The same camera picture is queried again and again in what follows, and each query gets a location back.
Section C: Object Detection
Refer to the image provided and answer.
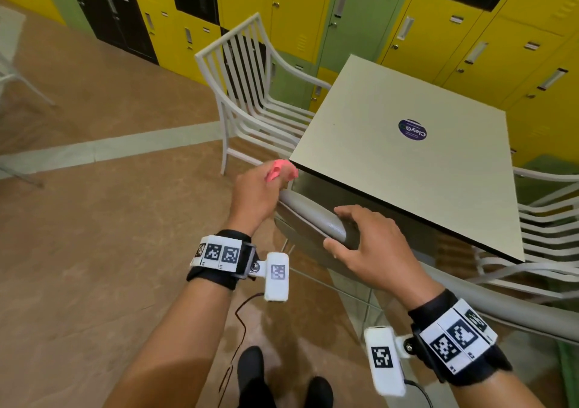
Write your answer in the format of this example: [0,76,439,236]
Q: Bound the person's left hand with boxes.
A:
[225,163,300,237]

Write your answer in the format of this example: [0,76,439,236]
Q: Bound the round purple sticker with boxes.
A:
[398,119,428,142]

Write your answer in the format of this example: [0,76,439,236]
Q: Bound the black wristband with marker tags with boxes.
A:
[407,289,514,387]
[186,230,261,292]

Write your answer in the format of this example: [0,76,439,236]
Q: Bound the white slatted metal chair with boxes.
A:
[466,166,579,305]
[195,12,334,177]

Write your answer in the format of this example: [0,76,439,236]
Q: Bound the person's left forearm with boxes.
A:
[103,217,261,408]

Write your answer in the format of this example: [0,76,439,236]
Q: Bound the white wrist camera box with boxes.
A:
[264,252,290,303]
[364,326,407,397]

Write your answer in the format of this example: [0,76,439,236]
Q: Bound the person's right forearm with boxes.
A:
[405,285,550,408]

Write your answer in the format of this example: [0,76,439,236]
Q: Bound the thin black cable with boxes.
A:
[404,379,435,408]

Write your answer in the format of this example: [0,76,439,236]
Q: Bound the pink cloth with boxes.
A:
[264,159,299,183]

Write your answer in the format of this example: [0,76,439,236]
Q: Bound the thin dark red cable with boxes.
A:
[218,291,266,396]

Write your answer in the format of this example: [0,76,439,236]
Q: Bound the black shoe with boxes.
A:
[303,376,335,408]
[236,346,266,388]

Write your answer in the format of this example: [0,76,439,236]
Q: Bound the grey chair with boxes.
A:
[274,188,579,349]

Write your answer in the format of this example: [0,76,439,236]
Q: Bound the person's black trousers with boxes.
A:
[238,377,277,408]

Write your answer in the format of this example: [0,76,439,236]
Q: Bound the wall of coloured metal lockers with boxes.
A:
[0,0,579,169]

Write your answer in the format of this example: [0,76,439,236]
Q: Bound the person's right hand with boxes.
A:
[323,204,447,311]

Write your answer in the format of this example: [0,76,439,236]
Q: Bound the pale table with thin legs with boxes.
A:
[0,7,58,108]

